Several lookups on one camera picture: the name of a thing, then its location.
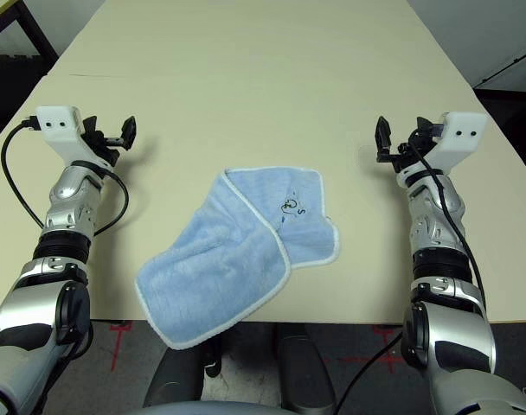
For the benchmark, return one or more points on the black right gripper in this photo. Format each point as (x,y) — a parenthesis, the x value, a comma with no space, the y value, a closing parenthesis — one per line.
(408,153)

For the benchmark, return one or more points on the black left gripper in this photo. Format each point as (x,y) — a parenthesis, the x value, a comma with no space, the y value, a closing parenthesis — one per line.
(105,149)

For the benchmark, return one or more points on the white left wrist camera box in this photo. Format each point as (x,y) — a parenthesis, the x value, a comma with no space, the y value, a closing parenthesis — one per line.
(57,125)

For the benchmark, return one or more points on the grey robot torso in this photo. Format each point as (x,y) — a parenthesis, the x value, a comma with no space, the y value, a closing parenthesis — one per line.
(220,410)

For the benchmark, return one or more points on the black left robot foot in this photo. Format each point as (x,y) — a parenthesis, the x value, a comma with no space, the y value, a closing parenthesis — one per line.
(213,354)

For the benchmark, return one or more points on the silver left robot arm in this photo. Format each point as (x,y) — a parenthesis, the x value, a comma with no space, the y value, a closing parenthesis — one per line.
(68,216)

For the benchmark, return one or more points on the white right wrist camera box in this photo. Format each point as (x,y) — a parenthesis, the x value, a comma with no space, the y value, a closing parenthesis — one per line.
(462,134)

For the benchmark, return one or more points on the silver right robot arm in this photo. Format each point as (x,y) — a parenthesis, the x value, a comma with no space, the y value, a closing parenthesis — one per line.
(436,225)

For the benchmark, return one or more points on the light blue towel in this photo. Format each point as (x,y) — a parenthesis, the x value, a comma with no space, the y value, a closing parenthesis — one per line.
(211,268)

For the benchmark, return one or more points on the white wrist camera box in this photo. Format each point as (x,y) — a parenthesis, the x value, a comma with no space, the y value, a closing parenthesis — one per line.
(57,125)
(462,134)

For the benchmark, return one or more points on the black metal frame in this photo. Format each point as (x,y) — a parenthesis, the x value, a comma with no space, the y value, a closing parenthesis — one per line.
(37,30)

